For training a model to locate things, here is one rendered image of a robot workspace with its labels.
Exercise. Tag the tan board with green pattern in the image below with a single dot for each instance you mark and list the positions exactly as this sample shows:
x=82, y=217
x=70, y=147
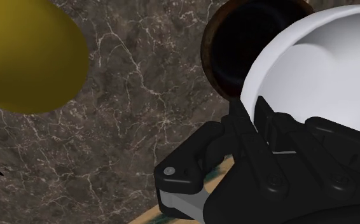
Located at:
x=222, y=169

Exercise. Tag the olive yellow round object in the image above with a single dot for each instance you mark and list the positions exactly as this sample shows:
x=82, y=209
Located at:
x=28, y=56

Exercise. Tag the dark brown bowl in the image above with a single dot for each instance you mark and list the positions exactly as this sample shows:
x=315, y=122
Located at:
x=229, y=46

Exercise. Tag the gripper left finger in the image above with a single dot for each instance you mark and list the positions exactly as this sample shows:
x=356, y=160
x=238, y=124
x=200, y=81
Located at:
x=192, y=161

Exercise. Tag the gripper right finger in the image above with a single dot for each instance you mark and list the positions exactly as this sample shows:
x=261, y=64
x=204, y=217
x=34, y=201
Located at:
x=332, y=139

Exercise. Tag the white bowl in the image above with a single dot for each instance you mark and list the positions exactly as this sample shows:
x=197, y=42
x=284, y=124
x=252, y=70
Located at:
x=322, y=77

